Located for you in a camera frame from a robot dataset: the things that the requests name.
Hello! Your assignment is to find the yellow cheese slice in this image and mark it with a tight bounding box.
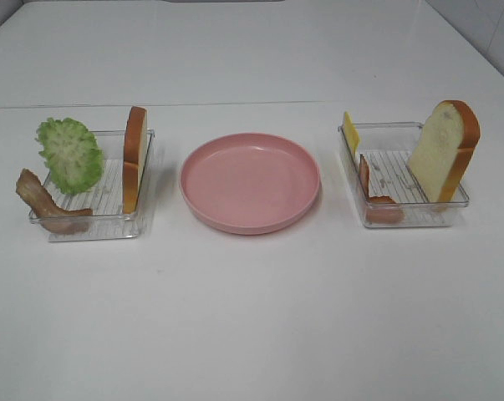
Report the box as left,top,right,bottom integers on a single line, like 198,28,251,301
342,111,360,160

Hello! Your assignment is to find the bacon strip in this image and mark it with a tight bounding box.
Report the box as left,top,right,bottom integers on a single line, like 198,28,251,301
359,155,405,225
16,169,93,235

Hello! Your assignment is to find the bread slice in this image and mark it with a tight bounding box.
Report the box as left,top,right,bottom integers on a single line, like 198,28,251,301
122,106,148,214
408,100,481,203

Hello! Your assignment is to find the green lettuce leaf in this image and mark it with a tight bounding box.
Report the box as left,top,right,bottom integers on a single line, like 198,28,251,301
36,118,104,195

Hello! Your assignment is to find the pink round plate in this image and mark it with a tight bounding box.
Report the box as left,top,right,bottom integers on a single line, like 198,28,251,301
180,133,321,235

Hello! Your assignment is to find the right clear plastic tray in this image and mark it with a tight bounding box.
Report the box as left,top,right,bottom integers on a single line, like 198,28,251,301
338,122,470,229

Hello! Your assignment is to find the clear plastic tray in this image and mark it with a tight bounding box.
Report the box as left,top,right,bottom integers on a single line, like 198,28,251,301
28,129,156,242
338,122,470,229

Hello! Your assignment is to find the left clear plastic tray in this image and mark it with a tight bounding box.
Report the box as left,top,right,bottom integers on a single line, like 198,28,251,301
28,129,156,242

